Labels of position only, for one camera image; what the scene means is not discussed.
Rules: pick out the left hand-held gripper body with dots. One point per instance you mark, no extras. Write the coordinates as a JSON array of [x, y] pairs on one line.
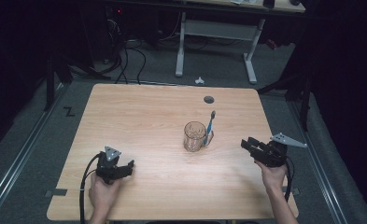
[[107, 168]]

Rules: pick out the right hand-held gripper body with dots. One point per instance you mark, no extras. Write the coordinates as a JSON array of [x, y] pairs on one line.
[[274, 154]]

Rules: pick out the blue toothbrush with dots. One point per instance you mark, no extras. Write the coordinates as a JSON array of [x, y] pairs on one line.
[[209, 127]]

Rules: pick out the clear glass mug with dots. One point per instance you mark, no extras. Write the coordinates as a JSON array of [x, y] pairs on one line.
[[194, 137]]

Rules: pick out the person's right hand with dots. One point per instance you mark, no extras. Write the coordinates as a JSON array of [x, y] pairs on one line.
[[273, 177]]

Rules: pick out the person's left hand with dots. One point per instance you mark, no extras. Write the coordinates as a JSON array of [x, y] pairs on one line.
[[102, 194]]

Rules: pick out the grey tape strip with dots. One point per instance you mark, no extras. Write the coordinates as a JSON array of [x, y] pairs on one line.
[[294, 191], [56, 192]]

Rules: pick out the black metal stand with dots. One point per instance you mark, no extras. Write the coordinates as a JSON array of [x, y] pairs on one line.
[[49, 87], [304, 102]]

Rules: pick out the small white floor object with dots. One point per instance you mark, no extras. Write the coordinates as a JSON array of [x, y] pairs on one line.
[[199, 81]]

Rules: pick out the small red floor object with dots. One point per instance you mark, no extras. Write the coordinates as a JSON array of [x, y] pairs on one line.
[[272, 44]]

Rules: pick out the white-framed background desk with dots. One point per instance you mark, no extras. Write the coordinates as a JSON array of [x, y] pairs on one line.
[[217, 30]]

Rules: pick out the dark computer tower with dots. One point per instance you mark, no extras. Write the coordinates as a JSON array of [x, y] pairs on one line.
[[114, 28]]

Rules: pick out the black object on desk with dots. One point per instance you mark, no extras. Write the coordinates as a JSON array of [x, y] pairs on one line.
[[268, 3]]

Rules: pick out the metal floor rail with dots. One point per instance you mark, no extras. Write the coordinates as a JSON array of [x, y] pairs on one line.
[[319, 165], [19, 155]]

